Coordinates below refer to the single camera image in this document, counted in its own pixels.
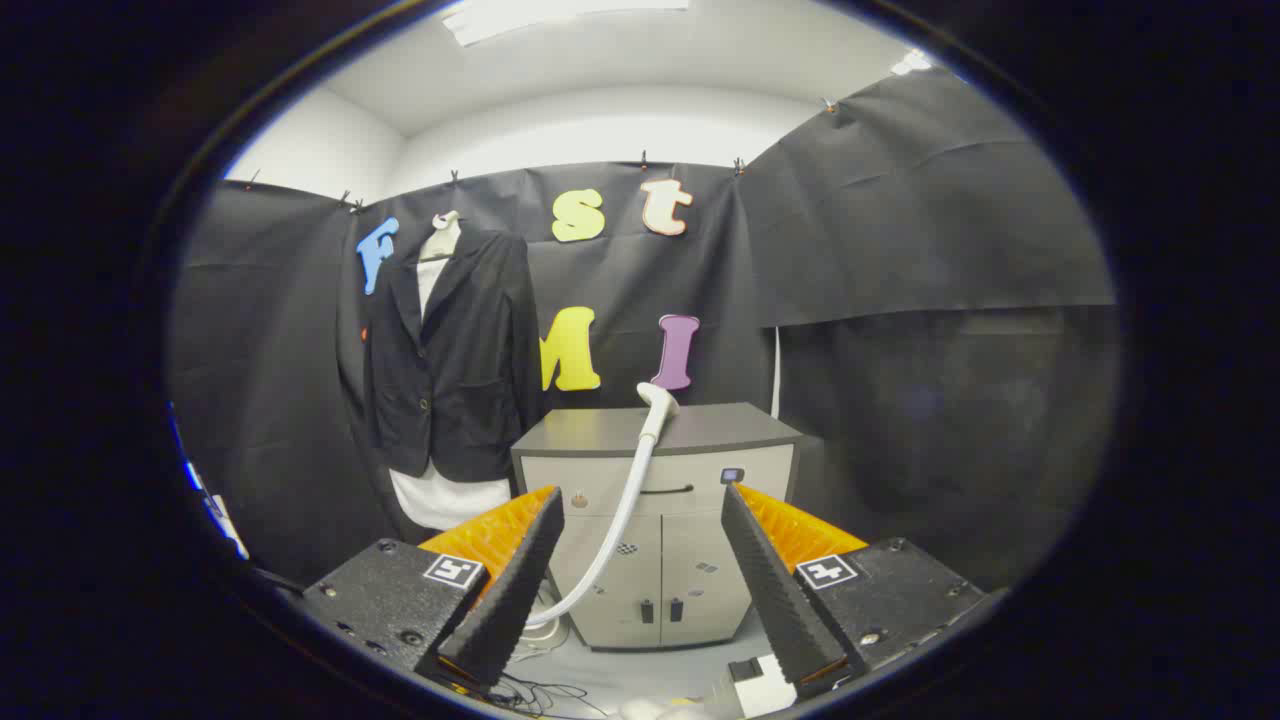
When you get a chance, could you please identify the long ceiling light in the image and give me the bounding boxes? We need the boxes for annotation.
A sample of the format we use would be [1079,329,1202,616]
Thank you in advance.
[440,0,691,46]

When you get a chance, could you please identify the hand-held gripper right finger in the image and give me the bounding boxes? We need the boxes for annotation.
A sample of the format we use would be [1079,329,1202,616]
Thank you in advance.
[720,483,1006,701]

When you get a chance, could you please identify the black blazer jacket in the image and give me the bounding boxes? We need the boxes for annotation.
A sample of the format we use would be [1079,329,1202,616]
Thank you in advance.
[360,228,546,483]

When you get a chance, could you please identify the white garment steamer nozzle with hose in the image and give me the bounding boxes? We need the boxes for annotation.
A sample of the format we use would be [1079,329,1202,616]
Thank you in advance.
[520,383,681,631]

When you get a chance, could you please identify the white and black box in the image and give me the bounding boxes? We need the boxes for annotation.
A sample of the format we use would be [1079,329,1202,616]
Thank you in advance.
[728,655,798,717]

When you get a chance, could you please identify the grey cabinet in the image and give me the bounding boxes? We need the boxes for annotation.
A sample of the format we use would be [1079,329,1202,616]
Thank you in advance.
[510,402,803,651]

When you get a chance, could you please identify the beige clothes hanger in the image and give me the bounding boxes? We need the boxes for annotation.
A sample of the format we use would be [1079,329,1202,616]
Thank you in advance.
[420,210,463,263]

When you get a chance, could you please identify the white shirt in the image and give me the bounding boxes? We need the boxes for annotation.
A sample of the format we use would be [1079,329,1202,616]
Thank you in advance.
[388,235,513,531]

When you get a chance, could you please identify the white blue-lit device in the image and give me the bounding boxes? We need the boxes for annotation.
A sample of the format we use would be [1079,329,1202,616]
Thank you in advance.
[170,400,251,561]

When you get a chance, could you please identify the black backdrop cloth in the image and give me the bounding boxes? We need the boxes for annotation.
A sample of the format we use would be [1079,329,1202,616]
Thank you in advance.
[168,68,1119,591]

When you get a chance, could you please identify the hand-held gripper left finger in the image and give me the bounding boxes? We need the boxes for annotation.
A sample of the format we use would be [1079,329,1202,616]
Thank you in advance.
[300,486,566,691]

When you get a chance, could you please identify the garment steamer base with pole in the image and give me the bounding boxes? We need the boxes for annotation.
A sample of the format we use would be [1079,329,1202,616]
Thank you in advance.
[510,585,573,653]

